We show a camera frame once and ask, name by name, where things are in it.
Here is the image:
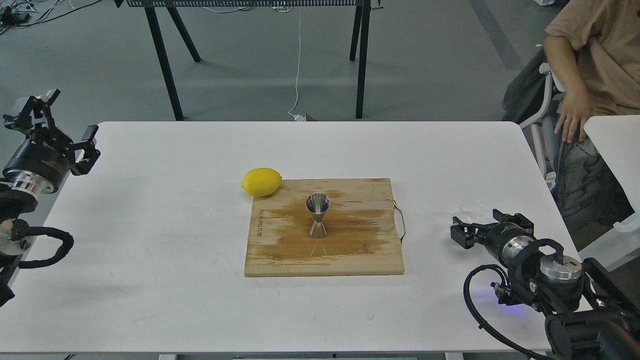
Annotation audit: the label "black metal frame table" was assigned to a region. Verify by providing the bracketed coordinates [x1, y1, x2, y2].
[114, 0, 384, 121]

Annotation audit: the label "white side table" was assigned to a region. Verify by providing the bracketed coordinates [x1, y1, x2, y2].
[584, 115, 640, 207]

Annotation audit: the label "wooden cutting board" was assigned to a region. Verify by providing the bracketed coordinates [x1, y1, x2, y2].
[244, 178, 405, 277]

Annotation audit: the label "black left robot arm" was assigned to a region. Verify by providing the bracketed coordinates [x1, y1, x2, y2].
[0, 88, 101, 305]

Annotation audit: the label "white office chair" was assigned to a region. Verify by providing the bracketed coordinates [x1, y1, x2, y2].
[502, 45, 565, 190]

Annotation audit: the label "cables on floor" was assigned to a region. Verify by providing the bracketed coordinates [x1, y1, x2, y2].
[0, 0, 103, 36]

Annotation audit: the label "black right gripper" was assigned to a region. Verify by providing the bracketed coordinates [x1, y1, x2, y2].
[450, 208, 536, 266]

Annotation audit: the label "small clear glass cup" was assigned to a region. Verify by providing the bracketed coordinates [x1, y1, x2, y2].
[457, 198, 486, 223]

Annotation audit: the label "person's hand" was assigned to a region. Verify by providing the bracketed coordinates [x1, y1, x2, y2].
[554, 91, 592, 144]

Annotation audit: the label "yellow lemon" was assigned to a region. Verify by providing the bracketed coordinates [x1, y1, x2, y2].
[240, 167, 282, 198]

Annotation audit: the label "white power cable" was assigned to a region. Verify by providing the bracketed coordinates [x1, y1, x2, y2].
[287, 6, 307, 122]

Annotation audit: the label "seated person tan shirt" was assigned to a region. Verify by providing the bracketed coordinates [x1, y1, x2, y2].
[543, 0, 640, 228]

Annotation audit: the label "steel double jigger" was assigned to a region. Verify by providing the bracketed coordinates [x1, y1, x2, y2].
[305, 193, 330, 239]

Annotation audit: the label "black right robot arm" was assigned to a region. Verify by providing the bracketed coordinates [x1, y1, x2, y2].
[450, 209, 640, 360]

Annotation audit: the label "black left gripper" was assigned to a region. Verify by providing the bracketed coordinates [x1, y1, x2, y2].
[2, 89, 101, 195]

